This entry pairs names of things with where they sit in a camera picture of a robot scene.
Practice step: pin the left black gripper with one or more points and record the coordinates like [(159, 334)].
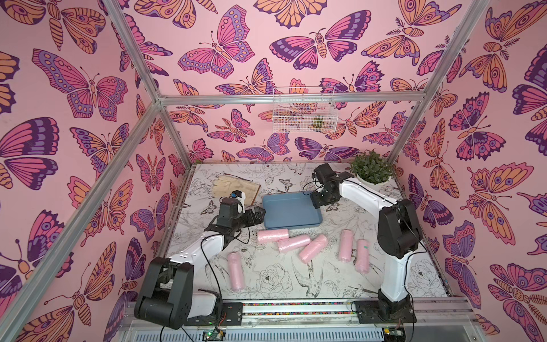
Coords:
[(258, 219)]

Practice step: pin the potted green plant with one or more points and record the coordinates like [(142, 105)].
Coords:
[(372, 168)]

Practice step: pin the pink trash bag roll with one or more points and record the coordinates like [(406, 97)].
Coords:
[(265, 236), (313, 249), (362, 256), (292, 243), (345, 246), (236, 271)]

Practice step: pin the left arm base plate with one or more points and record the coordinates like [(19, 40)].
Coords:
[(228, 314)]

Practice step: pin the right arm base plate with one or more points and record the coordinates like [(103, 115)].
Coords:
[(384, 312)]

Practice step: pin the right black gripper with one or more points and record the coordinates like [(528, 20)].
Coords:
[(318, 197)]

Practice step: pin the aluminium front rail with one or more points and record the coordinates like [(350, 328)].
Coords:
[(436, 319)]

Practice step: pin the aluminium frame struts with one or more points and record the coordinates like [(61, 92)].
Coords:
[(13, 321)]

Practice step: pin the white wire basket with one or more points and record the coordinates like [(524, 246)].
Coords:
[(301, 112)]

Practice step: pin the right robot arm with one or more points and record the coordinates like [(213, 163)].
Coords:
[(399, 233)]

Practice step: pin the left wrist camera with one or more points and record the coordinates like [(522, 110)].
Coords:
[(240, 197)]

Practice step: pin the beige cloth with red trim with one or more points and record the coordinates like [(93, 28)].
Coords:
[(224, 185)]

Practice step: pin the blue plastic storage box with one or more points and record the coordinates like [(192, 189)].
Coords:
[(292, 210)]

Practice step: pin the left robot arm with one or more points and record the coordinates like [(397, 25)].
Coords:
[(168, 297)]

